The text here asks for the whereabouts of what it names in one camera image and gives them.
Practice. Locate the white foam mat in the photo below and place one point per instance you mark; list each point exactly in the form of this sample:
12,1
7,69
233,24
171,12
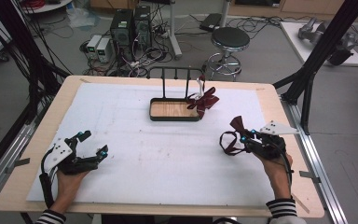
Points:
136,174

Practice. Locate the grey table leg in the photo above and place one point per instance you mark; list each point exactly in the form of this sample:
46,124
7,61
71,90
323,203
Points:
174,34

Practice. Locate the grey metal bracket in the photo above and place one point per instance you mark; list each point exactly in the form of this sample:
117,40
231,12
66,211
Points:
18,164
310,176

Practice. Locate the white power supply unit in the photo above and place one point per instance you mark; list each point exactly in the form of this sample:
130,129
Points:
103,49
93,45

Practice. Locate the person's left hand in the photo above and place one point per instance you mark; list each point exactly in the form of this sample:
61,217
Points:
70,186

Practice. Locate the striped dark red bow tie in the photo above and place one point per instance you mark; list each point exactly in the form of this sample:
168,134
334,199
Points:
205,101

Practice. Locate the black rack with wooden tray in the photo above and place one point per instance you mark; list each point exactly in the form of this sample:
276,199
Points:
167,109

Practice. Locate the black flat box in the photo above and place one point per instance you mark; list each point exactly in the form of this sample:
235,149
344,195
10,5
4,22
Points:
210,21

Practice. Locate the aluminium rail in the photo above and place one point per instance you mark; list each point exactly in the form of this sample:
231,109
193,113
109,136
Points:
320,161
3,168

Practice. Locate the plain dark red bow tie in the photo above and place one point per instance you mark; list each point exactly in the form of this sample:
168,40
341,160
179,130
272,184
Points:
237,124

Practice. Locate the clear plastic bag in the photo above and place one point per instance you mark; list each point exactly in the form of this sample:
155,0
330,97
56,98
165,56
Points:
80,17

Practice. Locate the white floor board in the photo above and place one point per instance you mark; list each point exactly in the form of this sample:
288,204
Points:
295,40

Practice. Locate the black round stool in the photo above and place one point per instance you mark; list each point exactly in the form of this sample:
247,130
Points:
230,37

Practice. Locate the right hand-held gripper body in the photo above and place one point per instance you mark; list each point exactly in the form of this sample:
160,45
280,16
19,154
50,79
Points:
272,144

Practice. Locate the black computer tower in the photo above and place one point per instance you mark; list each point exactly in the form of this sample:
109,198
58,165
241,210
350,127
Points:
121,31
142,26

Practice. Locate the person's right hand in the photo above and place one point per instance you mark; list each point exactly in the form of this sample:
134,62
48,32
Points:
276,177

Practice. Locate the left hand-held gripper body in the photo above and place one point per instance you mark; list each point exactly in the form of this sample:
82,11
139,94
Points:
60,152

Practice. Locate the white round table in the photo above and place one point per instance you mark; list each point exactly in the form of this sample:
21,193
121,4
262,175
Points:
48,5

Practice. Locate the thin wooden stick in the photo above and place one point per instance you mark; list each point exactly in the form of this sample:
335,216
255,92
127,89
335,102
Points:
301,203

